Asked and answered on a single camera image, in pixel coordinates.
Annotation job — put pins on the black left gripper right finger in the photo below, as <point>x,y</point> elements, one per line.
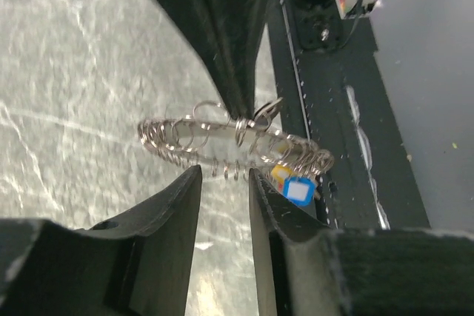
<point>303,267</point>

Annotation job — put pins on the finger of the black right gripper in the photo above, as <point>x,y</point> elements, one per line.
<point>226,35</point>

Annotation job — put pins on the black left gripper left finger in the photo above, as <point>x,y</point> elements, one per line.
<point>135,263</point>

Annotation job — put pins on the round metal key ring plate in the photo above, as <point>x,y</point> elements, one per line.
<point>230,148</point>

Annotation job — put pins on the yellow key tag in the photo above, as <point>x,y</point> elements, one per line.
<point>280,173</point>

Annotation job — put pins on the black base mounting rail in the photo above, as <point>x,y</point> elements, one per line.
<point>327,74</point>

